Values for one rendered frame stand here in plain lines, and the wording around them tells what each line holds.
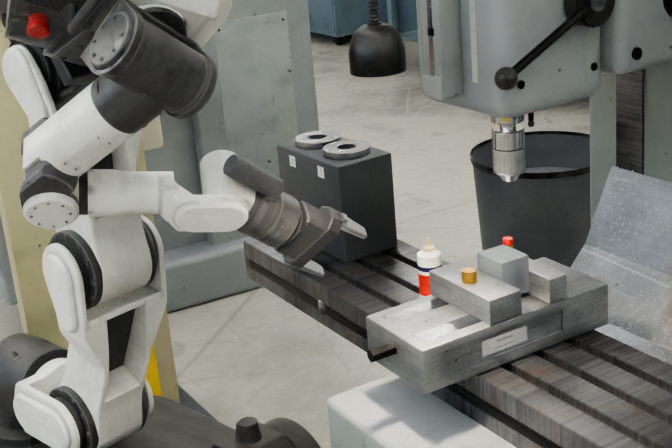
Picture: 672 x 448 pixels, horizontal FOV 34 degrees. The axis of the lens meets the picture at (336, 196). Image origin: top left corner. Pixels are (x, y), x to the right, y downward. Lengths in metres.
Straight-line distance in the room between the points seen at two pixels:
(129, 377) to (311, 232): 0.53
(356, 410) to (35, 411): 0.72
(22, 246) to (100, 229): 1.28
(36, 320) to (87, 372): 1.19
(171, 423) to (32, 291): 0.99
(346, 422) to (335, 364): 1.99
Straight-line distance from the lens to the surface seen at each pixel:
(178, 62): 1.45
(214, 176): 1.68
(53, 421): 2.14
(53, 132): 1.56
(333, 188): 2.01
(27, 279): 3.19
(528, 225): 3.54
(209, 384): 3.68
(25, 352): 2.31
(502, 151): 1.59
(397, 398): 1.74
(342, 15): 8.89
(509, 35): 1.44
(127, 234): 1.91
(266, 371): 3.71
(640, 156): 1.95
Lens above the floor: 1.70
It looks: 19 degrees down
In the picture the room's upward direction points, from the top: 5 degrees counter-clockwise
